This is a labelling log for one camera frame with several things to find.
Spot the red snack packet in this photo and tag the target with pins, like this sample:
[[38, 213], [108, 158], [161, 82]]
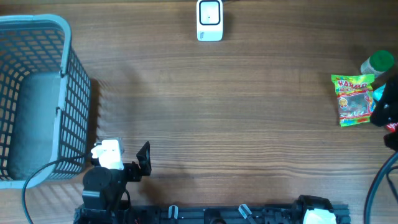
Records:
[[392, 127]]

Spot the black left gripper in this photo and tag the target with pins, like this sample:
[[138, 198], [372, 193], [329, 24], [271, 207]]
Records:
[[135, 175]]

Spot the light blue tissue pack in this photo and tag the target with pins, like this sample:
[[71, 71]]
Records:
[[377, 93]]

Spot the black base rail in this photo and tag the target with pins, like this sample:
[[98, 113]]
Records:
[[268, 213]]

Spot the grey plastic shopping basket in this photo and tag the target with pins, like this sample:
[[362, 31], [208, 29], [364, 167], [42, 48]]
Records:
[[45, 102]]

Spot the green lid jar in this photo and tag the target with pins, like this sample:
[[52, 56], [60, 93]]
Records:
[[378, 63]]

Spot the white barcode scanner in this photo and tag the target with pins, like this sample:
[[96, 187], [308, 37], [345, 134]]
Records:
[[209, 20]]

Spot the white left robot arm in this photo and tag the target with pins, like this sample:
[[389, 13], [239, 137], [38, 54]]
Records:
[[105, 197]]

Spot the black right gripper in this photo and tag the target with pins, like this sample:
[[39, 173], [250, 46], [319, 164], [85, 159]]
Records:
[[385, 114]]

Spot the green gummy worms bag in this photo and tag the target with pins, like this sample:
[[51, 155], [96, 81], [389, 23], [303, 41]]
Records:
[[355, 98]]

